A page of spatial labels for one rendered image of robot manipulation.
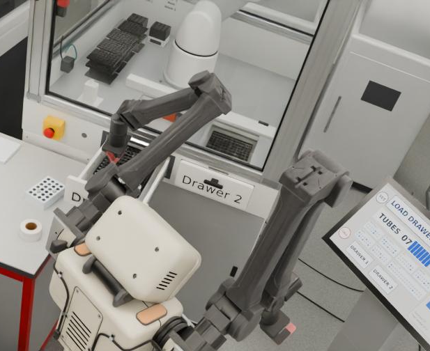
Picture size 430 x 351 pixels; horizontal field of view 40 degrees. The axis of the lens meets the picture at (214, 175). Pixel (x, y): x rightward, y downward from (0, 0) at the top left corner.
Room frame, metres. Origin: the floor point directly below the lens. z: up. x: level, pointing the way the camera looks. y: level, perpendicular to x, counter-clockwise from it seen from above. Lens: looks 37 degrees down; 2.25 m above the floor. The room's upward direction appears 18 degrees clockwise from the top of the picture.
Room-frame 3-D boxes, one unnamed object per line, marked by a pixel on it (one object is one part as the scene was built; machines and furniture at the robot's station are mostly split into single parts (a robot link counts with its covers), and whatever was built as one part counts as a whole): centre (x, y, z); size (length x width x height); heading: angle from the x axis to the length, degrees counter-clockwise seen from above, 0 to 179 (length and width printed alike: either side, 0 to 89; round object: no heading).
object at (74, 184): (1.47, 0.32, 0.87); 0.29 x 0.02 x 0.11; 87
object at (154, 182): (1.68, 0.31, 0.86); 0.40 x 0.26 x 0.06; 177
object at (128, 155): (1.67, 0.31, 0.87); 0.22 x 0.18 x 0.06; 177
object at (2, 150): (1.68, 0.79, 0.77); 0.13 x 0.09 x 0.02; 177
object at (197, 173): (1.75, -0.01, 0.87); 0.29 x 0.02 x 0.11; 87
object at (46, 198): (1.52, 0.55, 0.78); 0.12 x 0.08 x 0.04; 164
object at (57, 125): (1.77, 0.64, 0.88); 0.07 x 0.05 x 0.07; 87
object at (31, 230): (1.33, 0.52, 0.78); 0.07 x 0.07 x 0.04
